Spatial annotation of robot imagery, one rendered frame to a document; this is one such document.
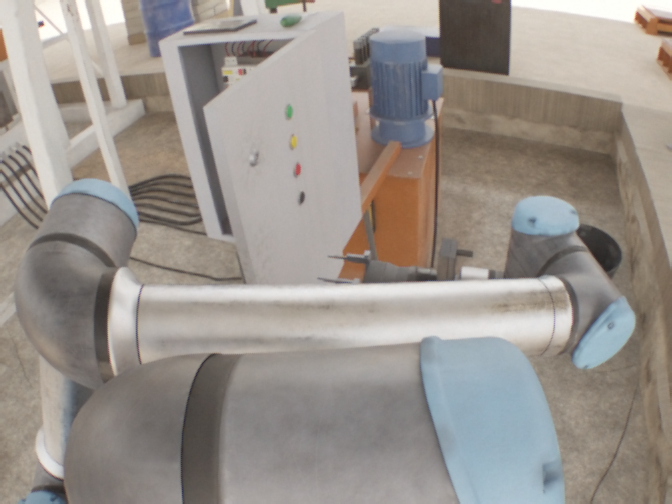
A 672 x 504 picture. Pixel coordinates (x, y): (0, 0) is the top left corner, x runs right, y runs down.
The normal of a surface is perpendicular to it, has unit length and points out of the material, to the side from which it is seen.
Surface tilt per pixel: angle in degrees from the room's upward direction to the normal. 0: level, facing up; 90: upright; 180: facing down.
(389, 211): 90
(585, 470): 0
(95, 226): 45
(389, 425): 8
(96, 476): 40
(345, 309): 21
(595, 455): 0
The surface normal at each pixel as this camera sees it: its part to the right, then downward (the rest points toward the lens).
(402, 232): -0.29, 0.62
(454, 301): 0.15, -0.57
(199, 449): -0.08, -0.60
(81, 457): -0.61, -0.40
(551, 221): -0.11, -0.82
